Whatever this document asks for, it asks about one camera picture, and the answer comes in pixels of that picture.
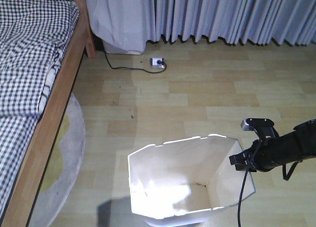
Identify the black white checkered bedding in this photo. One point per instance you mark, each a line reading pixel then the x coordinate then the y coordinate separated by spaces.
pixel 34 35

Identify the grey round rug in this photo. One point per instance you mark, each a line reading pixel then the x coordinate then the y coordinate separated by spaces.
pixel 63 166

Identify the white plastic trash bin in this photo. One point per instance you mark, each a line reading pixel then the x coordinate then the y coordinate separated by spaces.
pixel 186 181

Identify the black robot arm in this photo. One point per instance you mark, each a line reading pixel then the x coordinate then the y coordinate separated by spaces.
pixel 300 145

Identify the grey pleated curtain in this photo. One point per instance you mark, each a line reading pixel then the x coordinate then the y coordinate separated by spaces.
pixel 236 21

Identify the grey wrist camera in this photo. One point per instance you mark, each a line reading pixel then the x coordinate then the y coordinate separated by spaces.
pixel 263 127

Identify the white sheer curtain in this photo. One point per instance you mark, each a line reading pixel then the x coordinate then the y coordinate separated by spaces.
pixel 120 24

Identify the white floor socket with plug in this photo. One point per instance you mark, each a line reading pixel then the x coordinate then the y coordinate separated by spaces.
pixel 157 62

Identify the wooden bed frame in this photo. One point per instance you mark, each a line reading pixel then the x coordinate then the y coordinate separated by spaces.
pixel 33 167

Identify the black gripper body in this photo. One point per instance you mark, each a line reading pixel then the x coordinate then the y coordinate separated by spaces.
pixel 261 156

